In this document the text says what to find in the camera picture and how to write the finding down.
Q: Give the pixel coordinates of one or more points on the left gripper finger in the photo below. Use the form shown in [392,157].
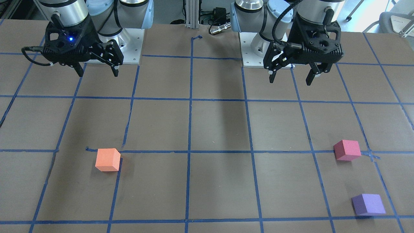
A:
[315,70]
[272,74]

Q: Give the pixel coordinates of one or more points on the purple foam cube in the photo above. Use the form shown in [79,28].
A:
[368,205]

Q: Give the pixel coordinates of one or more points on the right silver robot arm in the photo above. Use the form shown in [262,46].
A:
[109,17]

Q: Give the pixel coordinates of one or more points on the red foam cube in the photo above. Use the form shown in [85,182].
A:
[347,150]

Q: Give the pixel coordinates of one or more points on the aluminium frame post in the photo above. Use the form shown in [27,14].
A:
[192,13]

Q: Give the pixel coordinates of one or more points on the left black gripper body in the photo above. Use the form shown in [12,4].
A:
[290,37]

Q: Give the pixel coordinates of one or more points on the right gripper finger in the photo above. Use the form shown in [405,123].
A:
[78,69]
[115,69]

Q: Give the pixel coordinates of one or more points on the orange foam cube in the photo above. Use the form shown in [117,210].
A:
[108,160]

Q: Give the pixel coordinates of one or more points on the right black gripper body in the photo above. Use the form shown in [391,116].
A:
[92,39]

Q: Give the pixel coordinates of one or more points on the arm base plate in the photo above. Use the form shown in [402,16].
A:
[253,48]
[130,41]

